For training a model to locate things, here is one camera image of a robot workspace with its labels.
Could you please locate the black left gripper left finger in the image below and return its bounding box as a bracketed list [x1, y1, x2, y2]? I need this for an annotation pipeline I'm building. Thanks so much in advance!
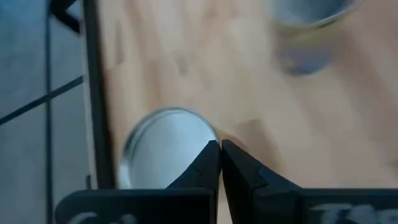
[167, 139, 222, 190]

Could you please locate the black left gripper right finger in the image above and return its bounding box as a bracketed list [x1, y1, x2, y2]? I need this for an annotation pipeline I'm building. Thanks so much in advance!
[221, 139, 302, 224]

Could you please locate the plain orange can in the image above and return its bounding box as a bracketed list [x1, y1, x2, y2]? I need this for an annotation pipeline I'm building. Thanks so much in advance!
[118, 106, 223, 190]

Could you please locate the black table rig frame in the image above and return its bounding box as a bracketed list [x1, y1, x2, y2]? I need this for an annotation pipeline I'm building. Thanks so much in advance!
[82, 0, 118, 190]

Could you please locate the black cable loop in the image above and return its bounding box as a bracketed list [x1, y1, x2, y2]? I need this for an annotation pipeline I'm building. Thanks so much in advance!
[49, 0, 82, 35]

